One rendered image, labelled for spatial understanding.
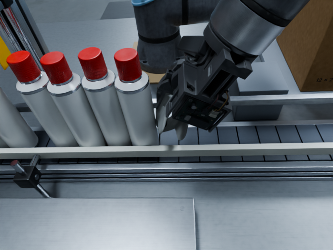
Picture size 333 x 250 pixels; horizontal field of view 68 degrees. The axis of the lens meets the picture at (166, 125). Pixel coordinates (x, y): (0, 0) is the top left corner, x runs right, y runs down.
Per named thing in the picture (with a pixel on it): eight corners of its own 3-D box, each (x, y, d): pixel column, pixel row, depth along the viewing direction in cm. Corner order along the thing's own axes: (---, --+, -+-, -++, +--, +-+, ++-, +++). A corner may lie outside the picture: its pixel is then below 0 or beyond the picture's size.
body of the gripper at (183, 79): (161, 119, 33) (210, 48, 25) (163, 79, 39) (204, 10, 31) (209, 136, 36) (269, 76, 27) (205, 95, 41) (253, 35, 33)
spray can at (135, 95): (133, 157, 47) (104, 67, 31) (133, 136, 50) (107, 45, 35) (160, 155, 47) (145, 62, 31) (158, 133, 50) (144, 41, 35)
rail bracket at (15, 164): (36, 203, 48) (1, 170, 39) (42, 189, 50) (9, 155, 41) (53, 203, 47) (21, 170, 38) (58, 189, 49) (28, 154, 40)
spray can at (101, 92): (103, 151, 48) (62, 61, 33) (114, 131, 52) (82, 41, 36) (128, 156, 47) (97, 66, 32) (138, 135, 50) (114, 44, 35)
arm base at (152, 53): (136, 76, 70) (129, 44, 63) (138, 47, 80) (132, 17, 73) (189, 71, 70) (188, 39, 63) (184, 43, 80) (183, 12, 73)
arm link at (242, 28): (225, -26, 28) (280, 7, 30) (203, 11, 31) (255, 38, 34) (235, 3, 23) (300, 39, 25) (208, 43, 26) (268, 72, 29)
